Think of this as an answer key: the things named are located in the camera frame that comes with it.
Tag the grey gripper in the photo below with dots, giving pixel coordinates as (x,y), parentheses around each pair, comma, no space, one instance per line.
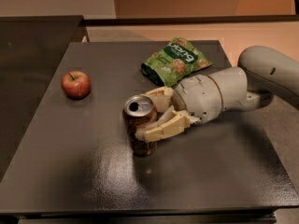
(193,97)

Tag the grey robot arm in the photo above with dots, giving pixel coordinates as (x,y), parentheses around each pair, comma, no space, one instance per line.
(261,73)

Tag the green snack bag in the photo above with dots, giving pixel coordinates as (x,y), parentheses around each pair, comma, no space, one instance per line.
(178,59)

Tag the red apple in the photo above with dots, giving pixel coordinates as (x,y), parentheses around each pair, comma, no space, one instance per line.
(76,84)

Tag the orange soda can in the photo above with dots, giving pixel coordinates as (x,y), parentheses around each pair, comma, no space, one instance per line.
(138,111)

